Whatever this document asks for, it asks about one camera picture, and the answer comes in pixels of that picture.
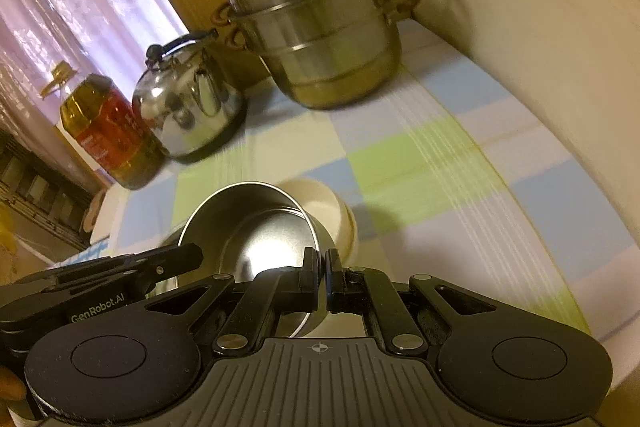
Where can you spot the cooking oil bottle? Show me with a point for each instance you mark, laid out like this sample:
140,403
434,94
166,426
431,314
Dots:
107,132

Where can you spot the stainless steel kettle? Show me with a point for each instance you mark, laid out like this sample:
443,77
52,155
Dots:
187,107

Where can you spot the person's left hand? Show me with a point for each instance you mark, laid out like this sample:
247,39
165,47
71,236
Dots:
10,384

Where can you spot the stainless steel bowl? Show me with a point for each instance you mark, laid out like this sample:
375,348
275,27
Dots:
260,227

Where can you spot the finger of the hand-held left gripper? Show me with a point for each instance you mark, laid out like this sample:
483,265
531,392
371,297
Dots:
150,263

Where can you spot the dark storage shelf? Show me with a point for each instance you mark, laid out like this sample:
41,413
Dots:
35,192

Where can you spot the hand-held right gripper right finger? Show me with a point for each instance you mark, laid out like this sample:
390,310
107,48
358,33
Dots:
333,269

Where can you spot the cream round container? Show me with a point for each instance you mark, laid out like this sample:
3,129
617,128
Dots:
335,217

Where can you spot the checkered pastel tablecloth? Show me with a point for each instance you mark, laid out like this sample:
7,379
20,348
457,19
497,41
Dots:
450,182

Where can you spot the stainless steel steamer pot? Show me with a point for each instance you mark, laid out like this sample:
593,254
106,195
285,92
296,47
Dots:
320,32

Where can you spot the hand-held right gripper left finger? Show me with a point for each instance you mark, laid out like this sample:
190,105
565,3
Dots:
312,269

